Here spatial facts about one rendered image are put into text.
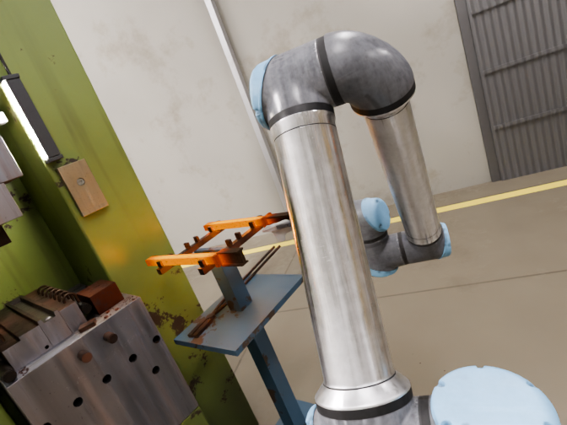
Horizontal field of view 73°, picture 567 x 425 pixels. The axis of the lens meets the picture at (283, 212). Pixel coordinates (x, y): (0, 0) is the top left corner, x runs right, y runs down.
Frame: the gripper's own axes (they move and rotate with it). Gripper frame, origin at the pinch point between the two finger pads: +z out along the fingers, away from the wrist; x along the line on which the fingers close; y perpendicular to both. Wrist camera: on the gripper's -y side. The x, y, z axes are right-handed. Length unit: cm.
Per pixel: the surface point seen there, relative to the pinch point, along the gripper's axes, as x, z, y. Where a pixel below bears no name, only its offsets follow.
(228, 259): -24.2, -0.9, 0.5
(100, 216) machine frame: -27, 50, -19
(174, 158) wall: 171, 266, -11
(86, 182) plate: -27, 48, -31
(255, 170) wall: 198, 187, 27
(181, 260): -25.6, 18.4, 0.0
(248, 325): -21.3, 7.4, 26.4
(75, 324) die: -53, 38, 4
